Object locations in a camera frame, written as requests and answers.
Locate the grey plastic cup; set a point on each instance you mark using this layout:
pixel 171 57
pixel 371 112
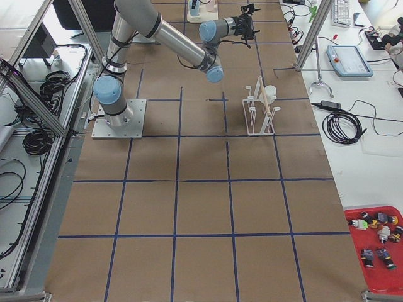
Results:
pixel 194 7

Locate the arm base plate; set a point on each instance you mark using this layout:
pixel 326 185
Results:
pixel 129 124
pixel 140 39

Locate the blue teach pendant tablet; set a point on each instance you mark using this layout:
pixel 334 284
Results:
pixel 348 61

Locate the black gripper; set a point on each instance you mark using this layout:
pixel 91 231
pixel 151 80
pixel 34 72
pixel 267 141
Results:
pixel 242 26

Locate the black power adapter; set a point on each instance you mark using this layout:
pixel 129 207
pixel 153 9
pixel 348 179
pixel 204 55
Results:
pixel 330 105

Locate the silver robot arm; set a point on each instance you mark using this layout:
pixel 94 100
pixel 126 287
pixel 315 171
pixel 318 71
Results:
pixel 140 17

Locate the white plastic cup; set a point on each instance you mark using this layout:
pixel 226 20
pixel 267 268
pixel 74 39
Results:
pixel 270 94

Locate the red parts tray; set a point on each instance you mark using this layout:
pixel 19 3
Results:
pixel 377 236

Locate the cream serving tray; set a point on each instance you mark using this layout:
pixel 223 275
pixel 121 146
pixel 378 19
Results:
pixel 208 11

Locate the white keyboard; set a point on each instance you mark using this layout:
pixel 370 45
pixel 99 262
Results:
pixel 341 13

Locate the white wire cup rack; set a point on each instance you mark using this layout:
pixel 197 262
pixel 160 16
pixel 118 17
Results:
pixel 258 117

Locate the green handled reach grabber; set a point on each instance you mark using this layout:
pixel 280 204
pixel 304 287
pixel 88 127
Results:
pixel 315 29

